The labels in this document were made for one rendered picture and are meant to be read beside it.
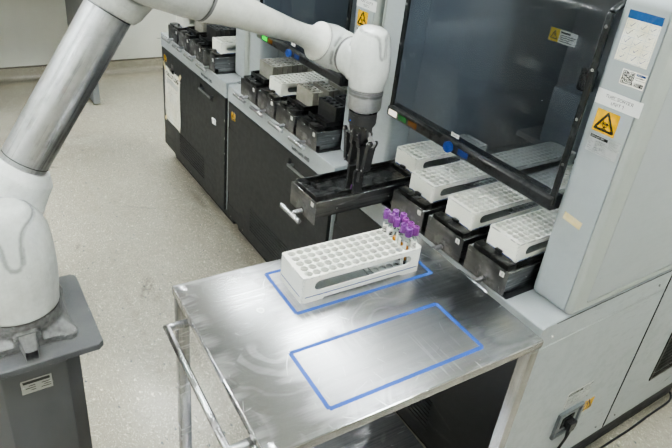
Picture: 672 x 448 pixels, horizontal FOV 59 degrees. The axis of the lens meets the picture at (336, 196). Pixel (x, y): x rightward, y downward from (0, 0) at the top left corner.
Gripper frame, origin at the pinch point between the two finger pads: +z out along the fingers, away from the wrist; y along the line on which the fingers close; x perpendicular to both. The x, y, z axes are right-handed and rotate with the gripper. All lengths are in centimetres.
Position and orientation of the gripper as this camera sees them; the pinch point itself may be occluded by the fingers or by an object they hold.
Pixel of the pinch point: (354, 178)
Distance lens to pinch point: 165.3
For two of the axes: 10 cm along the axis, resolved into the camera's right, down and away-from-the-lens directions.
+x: -8.3, 1.9, -5.2
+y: -5.4, -4.5, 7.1
